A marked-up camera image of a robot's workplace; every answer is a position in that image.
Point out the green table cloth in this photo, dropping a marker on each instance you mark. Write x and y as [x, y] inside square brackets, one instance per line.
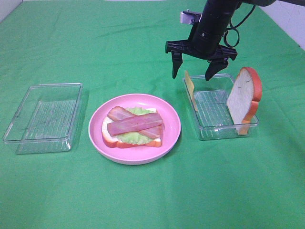
[115, 48]

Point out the yellow cheese slice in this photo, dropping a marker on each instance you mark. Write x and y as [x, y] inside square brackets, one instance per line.
[190, 89]

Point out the right clear plastic tray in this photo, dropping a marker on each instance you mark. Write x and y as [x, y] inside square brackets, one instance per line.
[213, 120]

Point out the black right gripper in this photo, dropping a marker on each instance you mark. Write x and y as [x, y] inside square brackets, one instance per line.
[219, 59]

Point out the bread slice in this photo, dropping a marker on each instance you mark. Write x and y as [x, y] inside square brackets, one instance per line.
[244, 99]
[113, 141]

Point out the left clear plastic tray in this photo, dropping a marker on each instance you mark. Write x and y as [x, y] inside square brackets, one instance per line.
[46, 119]

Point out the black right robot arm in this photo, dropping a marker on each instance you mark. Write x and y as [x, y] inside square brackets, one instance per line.
[205, 36]

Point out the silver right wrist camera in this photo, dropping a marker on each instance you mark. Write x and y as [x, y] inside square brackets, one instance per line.
[188, 17]

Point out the bacon strip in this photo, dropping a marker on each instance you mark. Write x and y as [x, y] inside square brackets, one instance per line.
[119, 113]
[146, 124]

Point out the pink round plate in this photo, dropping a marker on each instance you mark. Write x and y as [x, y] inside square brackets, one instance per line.
[139, 154]

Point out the green lettuce leaf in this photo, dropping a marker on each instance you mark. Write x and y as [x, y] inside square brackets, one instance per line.
[137, 139]

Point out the clear plastic tray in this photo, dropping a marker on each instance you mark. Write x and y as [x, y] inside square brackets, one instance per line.
[46, 119]
[213, 120]

